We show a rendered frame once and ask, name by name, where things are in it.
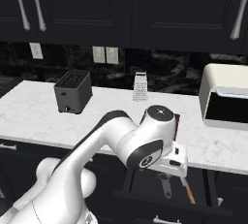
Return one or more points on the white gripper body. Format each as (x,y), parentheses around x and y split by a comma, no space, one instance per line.
(171,170)

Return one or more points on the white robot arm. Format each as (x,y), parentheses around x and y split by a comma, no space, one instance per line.
(106,137)

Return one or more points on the grey peeler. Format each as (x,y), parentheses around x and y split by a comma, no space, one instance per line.
(166,185)

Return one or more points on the open black drawer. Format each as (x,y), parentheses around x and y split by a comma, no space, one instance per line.
(206,208)

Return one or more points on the silver box grater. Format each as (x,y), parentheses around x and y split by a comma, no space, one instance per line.
(140,89)

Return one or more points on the dark grey toaster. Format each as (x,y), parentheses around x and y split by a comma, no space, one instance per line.
(71,92)

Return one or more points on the black upper cupboard door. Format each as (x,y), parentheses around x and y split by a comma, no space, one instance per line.
(84,8)
(6,8)
(187,11)

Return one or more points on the white wall socket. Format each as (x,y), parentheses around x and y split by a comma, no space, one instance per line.
(36,50)
(112,55)
(99,55)

